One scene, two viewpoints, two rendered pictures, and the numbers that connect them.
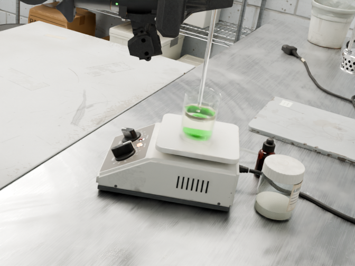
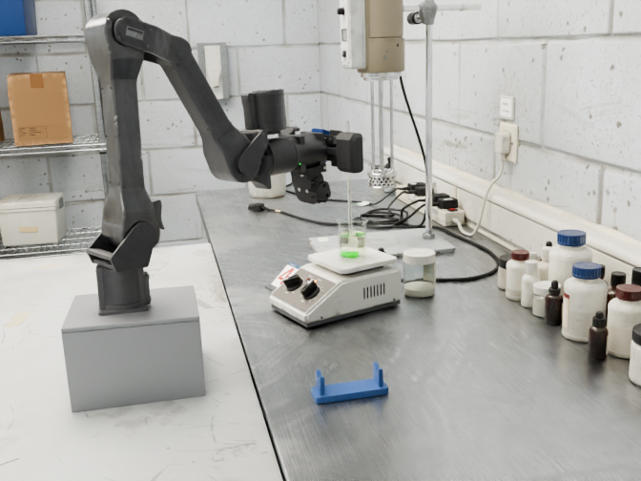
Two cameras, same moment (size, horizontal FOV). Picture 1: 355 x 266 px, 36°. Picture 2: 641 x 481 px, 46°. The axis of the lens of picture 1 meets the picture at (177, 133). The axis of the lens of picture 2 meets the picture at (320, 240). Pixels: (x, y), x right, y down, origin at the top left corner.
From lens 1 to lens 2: 0.78 m
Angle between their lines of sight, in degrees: 33
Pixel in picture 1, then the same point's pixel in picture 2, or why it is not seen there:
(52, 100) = not seen: hidden behind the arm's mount
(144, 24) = (317, 174)
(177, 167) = (361, 281)
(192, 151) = (366, 263)
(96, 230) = (348, 344)
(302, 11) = (160, 189)
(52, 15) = not seen: outside the picture
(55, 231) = (327, 355)
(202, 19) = (53, 232)
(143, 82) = (196, 266)
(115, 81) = (174, 274)
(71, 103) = not seen: hidden behind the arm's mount
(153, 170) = (346, 290)
